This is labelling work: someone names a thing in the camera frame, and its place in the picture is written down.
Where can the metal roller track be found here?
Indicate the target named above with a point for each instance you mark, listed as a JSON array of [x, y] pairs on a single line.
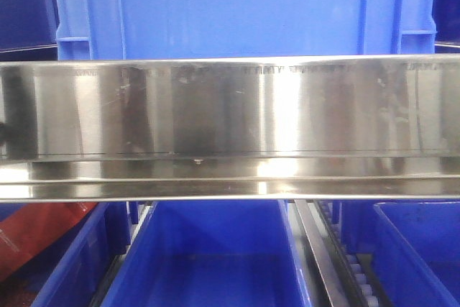
[[332, 275]]

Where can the stainless steel shelf rail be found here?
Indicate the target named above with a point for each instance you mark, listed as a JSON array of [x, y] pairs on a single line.
[[303, 127]]

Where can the red package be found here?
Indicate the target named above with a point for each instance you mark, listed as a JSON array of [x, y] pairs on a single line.
[[33, 228]]

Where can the lower middle blue bin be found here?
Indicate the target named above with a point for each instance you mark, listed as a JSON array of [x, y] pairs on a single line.
[[212, 253]]

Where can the lower right blue bin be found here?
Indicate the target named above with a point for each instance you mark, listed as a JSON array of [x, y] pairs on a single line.
[[414, 247]]

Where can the lower left blue bin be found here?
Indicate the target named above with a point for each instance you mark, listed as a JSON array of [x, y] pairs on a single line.
[[69, 271]]

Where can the upper blue plastic bin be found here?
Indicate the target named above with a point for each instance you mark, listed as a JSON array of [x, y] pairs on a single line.
[[163, 29]]

